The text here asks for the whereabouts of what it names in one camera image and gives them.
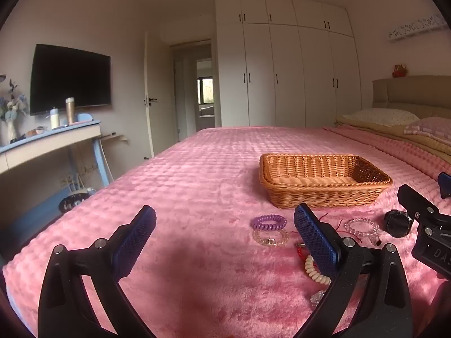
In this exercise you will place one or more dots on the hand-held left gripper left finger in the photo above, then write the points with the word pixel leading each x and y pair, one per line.
pixel 135 243

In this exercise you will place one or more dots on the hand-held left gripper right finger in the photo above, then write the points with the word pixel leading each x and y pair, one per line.
pixel 317 239

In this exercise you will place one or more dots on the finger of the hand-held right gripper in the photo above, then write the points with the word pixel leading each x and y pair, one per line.
pixel 445 185
pixel 415 202

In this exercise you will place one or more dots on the black wrist watch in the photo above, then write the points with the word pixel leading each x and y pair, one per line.
pixel 398 222

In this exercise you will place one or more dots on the brown wicker basket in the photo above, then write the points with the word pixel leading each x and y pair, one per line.
pixel 317 172

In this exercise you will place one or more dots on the beige quilt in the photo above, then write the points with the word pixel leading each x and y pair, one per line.
pixel 415 141

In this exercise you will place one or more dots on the pink checked pillow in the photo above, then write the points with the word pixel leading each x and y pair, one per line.
pixel 431 126

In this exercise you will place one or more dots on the dark round object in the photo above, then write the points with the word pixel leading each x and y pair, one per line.
pixel 75 200

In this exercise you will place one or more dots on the pink plush blanket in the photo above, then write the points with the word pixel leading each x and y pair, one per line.
pixel 197 190

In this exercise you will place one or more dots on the white patterned pillow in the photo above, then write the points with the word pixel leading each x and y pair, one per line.
pixel 380 117

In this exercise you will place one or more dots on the beige padded headboard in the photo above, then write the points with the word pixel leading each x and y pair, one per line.
pixel 415 91

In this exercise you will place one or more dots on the red toy figure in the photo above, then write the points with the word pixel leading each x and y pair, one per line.
pixel 400 71

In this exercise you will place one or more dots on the white and blue desk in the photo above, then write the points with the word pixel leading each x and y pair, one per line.
pixel 53 144

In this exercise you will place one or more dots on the gold thermos bottle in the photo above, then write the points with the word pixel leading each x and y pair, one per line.
pixel 70 111

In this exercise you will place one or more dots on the white bottle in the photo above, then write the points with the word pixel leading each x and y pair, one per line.
pixel 54 119

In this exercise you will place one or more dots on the small tan object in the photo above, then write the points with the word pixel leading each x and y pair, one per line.
pixel 37 131

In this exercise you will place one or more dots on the white room door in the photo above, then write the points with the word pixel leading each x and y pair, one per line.
pixel 158 88

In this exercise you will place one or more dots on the hallway window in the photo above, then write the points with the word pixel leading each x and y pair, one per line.
pixel 205 91

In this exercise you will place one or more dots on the vase of blue flowers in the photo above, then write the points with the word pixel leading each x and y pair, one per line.
pixel 11 130

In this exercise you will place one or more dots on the white wardrobe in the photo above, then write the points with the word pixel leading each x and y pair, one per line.
pixel 260 77

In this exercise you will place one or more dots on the small wooden wall shelf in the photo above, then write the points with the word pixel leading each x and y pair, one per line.
pixel 114 137

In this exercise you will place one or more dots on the white carved wall shelf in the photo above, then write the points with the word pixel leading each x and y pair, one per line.
pixel 419 28

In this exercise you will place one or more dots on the black wall television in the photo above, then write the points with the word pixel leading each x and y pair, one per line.
pixel 70 77

